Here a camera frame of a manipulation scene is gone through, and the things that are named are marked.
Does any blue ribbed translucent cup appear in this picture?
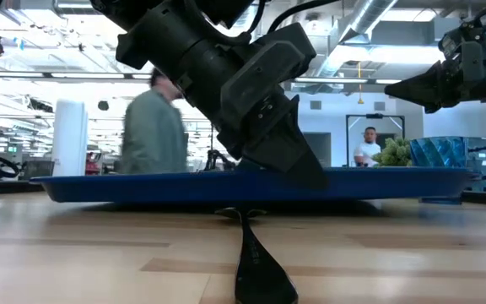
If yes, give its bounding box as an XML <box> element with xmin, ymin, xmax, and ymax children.
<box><xmin>409</xmin><ymin>136</ymin><xmax>469</xmax><ymax>169</ymax></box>

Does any dark grey box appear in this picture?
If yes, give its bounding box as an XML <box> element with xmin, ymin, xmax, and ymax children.
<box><xmin>22</xmin><ymin>160</ymin><xmax>54</xmax><ymax>178</ymax></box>

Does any person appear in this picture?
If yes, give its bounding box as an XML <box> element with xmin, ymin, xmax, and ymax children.
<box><xmin>120</xmin><ymin>67</ymin><xmax>190</xmax><ymax>176</ymax></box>
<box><xmin>354</xmin><ymin>126</ymin><xmax>382</xmax><ymax>168</ymax></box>

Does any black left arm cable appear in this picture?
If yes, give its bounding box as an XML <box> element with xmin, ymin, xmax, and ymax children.
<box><xmin>267</xmin><ymin>0</ymin><xmax>341</xmax><ymax>34</ymax></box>

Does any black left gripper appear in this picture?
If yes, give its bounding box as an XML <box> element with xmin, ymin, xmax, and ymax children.
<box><xmin>170</xmin><ymin>37</ymin><xmax>331</xmax><ymax>190</ymax></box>

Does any green broccoli floret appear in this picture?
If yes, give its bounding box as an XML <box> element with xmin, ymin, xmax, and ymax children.
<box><xmin>371</xmin><ymin>137</ymin><xmax>413</xmax><ymax>168</ymax></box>

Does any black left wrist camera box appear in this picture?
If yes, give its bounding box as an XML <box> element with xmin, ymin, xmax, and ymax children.
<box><xmin>219</xmin><ymin>22</ymin><xmax>318</xmax><ymax>130</ymax></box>

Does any black spoon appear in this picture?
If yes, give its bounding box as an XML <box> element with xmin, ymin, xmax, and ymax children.
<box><xmin>215</xmin><ymin>206</ymin><xmax>300</xmax><ymax>304</ymax></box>

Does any yellow hanging cord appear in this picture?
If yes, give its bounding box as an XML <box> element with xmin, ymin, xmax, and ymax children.
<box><xmin>355</xmin><ymin>61</ymin><xmax>365</xmax><ymax>106</ymax></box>

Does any dark blue plastic tray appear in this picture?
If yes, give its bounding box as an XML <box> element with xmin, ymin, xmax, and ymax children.
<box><xmin>30</xmin><ymin>166</ymin><xmax>480</xmax><ymax>204</ymax></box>

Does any black rectangular frame stand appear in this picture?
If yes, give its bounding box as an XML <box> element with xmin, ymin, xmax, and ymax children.
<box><xmin>345</xmin><ymin>112</ymin><xmax>407</xmax><ymax>168</ymax></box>

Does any silver ceiling duct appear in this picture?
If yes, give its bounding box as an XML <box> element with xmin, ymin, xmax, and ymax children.
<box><xmin>314</xmin><ymin>0</ymin><xmax>400</xmax><ymax>79</ymax></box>

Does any black background equipment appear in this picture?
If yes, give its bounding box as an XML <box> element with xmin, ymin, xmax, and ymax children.
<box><xmin>202</xmin><ymin>149</ymin><xmax>236</xmax><ymax>172</ymax></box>

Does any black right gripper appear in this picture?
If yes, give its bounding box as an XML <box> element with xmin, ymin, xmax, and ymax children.
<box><xmin>384</xmin><ymin>20</ymin><xmax>486</xmax><ymax>114</ymax></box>

